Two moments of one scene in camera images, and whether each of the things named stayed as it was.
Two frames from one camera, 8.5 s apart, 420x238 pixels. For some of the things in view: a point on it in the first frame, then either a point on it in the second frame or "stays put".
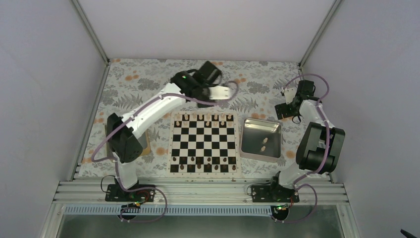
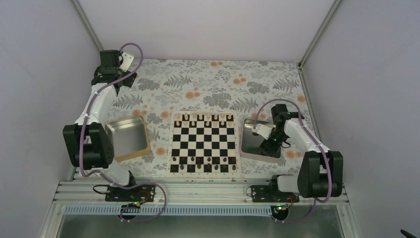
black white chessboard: x=204 y=145 stays put
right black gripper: x=286 y=113 -> x=270 y=149
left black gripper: x=203 y=105 -> x=129 y=81
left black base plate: x=116 y=193 stays put
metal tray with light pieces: x=261 y=140 stays put
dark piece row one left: x=190 y=168 stays put
